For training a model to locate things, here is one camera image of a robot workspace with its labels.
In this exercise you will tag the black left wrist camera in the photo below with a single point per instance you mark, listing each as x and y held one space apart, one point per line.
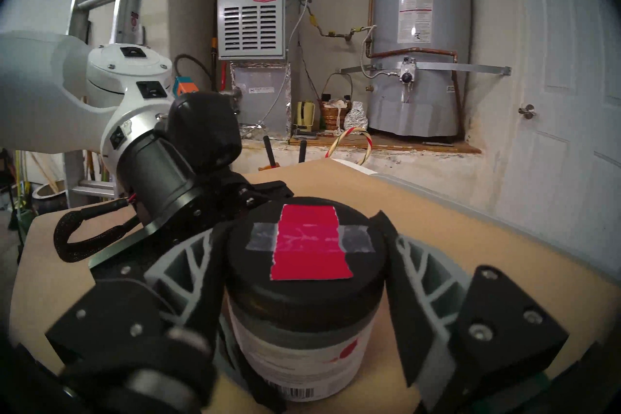
204 131

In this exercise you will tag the yellow metal can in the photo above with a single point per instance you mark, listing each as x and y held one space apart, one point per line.
305 114

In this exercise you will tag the metal door knob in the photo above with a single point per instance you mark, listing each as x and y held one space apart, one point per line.
528 111

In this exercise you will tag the red yellow striped hoop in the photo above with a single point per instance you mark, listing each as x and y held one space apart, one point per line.
367 141

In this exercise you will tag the wicker basket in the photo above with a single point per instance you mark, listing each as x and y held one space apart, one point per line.
335 114

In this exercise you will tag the grey water heater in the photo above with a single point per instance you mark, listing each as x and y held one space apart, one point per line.
419 30

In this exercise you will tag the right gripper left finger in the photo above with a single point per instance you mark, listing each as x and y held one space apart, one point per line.
170 301

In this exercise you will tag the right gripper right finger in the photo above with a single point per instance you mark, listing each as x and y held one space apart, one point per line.
436 301

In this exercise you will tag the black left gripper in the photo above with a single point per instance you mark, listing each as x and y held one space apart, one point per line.
194 204

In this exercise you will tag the black jar lid red tape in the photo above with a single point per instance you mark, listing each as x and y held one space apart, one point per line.
305 282

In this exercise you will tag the foil wrapped bundle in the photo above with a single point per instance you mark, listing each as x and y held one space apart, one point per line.
358 117

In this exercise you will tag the white panel door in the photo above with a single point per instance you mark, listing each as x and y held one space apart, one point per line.
572 102

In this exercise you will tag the grey Bryant furnace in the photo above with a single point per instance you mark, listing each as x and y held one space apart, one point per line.
252 5

